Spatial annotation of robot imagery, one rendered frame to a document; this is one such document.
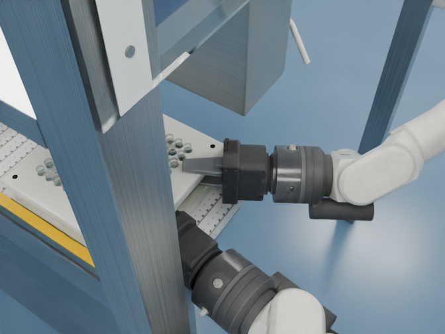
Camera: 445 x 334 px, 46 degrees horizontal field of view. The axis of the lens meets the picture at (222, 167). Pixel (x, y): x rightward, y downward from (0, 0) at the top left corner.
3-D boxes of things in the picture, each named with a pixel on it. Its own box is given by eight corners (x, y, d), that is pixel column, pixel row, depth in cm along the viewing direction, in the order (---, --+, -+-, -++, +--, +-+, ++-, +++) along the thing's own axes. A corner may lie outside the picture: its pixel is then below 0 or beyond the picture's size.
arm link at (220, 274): (139, 241, 65) (210, 301, 60) (193, 194, 69) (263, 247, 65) (149, 286, 75) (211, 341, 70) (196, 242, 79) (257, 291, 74)
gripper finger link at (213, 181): (182, 183, 80) (222, 184, 80) (183, 167, 82) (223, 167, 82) (183, 189, 81) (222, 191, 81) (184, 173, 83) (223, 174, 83)
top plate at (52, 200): (110, 94, 92) (108, 85, 91) (226, 152, 84) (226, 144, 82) (3, 187, 79) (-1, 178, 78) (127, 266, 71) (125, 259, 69)
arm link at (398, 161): (331, 176, 74) (418, 129, 72) (320, 164, 83) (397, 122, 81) (352, 215, 75) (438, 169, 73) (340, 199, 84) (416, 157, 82)
